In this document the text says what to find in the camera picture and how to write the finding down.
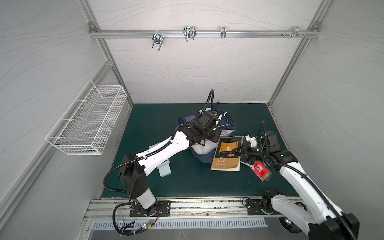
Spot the orange brown scroll book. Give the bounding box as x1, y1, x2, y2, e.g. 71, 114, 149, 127
211, 136, 244, 172

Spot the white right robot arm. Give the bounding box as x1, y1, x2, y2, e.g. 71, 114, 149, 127
231, 122, 360, 240

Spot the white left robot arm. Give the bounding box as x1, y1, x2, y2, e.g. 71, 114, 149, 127
103, 90, 222, 212

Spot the blue passport booklet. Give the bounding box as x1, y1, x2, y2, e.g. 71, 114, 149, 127
240, 159, 256, 169

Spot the red box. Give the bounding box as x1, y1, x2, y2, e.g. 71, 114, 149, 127
252, 161, 272, 182

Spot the white green calculator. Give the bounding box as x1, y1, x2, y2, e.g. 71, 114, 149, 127
157, 159, 172, 178

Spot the metal clamp hook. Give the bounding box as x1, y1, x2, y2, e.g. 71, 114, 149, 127
183, 26, 197, 42
282, 27, 309, 39
152, 33, 164, 51
221, 27, 227, 39

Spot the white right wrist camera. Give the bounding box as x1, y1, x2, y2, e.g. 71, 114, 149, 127
246, 135, 258, 148

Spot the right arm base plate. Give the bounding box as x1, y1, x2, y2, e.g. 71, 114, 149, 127
242, 197, 280, 216

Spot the white wire wall basket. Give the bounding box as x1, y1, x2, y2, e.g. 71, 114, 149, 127
45, 80, 127, 156

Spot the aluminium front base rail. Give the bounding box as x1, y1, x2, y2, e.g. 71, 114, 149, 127
84, 196, 262, 221

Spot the white slotted cable duct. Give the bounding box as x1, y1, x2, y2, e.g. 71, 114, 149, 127
92, 217, 268, 231

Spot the aluminium top cross rail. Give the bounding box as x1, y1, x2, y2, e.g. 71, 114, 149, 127
90, 28, 321, 39

